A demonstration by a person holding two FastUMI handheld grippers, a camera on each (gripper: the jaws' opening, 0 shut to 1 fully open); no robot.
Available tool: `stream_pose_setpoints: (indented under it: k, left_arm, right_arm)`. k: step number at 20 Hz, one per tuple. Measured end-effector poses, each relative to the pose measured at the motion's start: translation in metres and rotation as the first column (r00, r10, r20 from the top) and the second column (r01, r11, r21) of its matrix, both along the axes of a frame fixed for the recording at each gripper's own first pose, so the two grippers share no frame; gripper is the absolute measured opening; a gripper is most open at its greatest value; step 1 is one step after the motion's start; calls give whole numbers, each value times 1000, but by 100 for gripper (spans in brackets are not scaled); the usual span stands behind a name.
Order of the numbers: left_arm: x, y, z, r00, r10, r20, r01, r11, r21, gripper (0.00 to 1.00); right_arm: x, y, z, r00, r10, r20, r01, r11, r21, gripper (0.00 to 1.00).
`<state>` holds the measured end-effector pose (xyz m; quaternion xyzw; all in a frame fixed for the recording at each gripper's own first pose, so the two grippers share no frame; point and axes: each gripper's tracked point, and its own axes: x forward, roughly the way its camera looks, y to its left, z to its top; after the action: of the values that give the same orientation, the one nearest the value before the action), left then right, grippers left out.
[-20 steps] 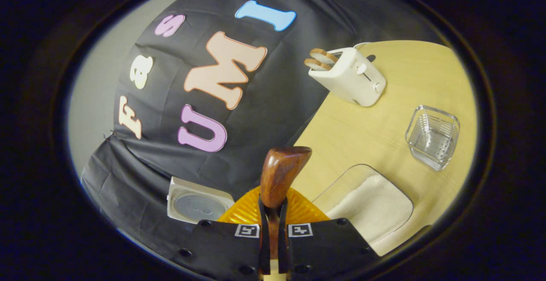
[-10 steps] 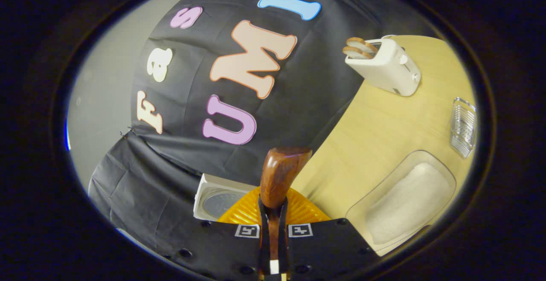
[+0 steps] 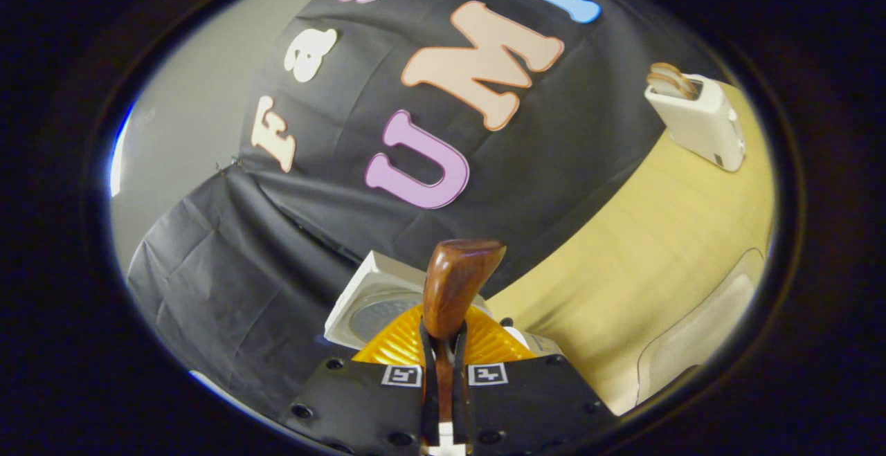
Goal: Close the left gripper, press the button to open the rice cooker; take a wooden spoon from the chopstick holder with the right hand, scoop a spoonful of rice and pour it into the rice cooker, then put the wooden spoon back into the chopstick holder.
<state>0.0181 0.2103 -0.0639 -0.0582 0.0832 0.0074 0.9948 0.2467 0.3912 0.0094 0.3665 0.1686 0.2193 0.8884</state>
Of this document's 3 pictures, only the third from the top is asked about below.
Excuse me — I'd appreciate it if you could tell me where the toast bread slice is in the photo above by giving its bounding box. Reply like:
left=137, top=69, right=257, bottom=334
left=651, top=62, right=701, bottom=93
left=647, top=71, right=693, bottom=101

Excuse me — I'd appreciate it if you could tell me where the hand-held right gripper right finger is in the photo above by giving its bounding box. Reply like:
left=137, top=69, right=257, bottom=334
left=453, top=306, right=618, bottom=453

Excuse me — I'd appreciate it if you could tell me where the white toaster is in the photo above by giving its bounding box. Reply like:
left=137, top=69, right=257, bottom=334
left=644, top=72, right=746, bottom=173

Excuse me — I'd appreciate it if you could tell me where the black backdrop cloth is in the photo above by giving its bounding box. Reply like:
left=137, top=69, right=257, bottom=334
left=125, top=0, right=724, bottom=401

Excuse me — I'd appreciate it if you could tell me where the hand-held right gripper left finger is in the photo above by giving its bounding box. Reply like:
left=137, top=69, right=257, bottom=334
left=280, top=304, right=442, bottom=453

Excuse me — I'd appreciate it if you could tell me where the white rice cooker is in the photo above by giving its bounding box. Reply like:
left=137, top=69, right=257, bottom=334
left=324, top=250, right=565, bottom=367

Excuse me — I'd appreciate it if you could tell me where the brown wooden spoon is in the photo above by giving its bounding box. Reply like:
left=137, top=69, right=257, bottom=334
left=421, top=238, right=507, bottom=446

